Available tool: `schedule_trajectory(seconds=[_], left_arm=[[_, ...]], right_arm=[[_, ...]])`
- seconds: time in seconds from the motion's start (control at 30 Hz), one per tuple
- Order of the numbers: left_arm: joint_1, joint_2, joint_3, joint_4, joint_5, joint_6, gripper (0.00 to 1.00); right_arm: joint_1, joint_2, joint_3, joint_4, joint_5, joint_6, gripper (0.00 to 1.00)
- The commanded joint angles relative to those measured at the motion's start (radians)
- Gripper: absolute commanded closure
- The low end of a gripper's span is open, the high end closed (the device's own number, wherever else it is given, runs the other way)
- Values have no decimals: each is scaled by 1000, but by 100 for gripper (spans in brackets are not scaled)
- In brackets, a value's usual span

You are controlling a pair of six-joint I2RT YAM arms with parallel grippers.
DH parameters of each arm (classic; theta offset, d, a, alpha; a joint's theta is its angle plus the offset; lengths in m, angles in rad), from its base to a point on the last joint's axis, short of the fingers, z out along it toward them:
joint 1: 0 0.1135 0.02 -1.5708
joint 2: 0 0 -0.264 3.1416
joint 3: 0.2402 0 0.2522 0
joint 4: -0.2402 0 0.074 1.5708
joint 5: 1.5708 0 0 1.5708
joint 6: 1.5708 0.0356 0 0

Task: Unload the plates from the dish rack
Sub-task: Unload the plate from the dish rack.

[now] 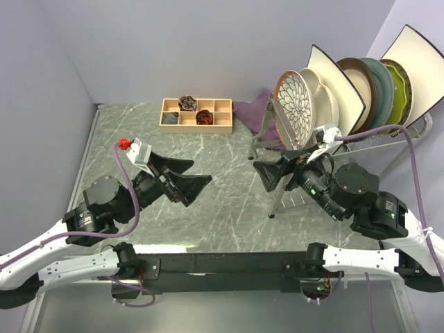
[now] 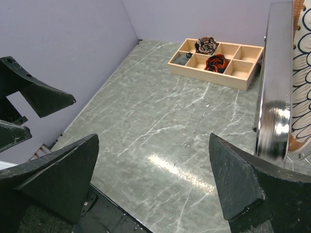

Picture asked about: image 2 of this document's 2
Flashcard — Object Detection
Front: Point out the steel dish rack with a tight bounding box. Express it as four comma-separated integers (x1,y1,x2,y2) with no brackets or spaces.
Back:
252,0,311,168

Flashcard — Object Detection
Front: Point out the orange black rolled fabric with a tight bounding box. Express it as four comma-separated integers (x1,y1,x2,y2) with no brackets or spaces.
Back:
205,54,229,74

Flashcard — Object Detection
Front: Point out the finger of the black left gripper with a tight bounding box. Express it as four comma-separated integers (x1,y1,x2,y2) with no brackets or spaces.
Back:
0,120,32,152
0,56,76,118

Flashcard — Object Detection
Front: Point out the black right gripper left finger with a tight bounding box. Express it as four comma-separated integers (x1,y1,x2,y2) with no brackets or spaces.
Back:
0,134,99,233

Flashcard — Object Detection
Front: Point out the dark grey rolled fabric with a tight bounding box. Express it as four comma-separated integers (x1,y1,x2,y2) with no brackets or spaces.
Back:
173,52,192,66

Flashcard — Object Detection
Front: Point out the brown patterned rolled fabric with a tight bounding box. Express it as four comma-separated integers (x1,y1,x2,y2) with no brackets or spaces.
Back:
194,36,218,55

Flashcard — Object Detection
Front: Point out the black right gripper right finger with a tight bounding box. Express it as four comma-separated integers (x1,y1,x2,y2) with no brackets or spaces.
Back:
209,133,311,233

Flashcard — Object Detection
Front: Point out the wooden compartment tray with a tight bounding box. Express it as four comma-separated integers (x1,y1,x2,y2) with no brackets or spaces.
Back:
168,38,263,91

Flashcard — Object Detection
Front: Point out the floral patterned round plate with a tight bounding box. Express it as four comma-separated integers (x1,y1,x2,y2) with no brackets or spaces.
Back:
288,0,311,153

